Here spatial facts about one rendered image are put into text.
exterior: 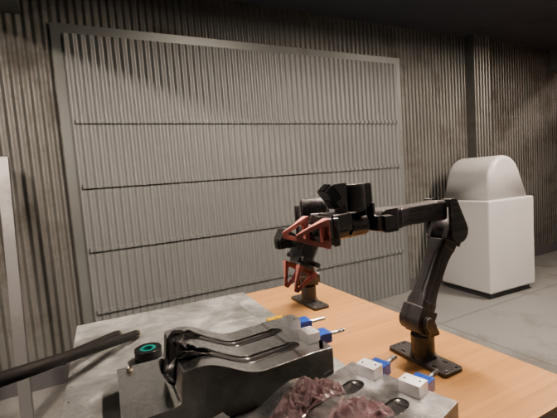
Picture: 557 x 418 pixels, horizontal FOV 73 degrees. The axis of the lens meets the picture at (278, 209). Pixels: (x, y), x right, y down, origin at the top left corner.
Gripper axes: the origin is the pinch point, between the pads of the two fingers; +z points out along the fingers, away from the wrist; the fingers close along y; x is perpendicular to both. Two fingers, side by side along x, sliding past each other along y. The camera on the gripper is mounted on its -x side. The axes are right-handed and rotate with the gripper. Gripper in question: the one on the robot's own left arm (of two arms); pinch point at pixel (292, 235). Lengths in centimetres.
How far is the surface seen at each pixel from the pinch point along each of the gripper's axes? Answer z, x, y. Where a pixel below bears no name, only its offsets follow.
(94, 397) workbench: 44, 38, -32
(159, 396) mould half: 30.8, 32.7, -12.1
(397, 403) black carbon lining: -11.4, 34.7, 17.1
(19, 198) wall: 80, -14, -229
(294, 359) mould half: -0.1, 30.8, -4.9
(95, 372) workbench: 44, 38, -47
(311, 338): -7.5, 29.3, -9.1
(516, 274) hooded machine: -331, 108, -153
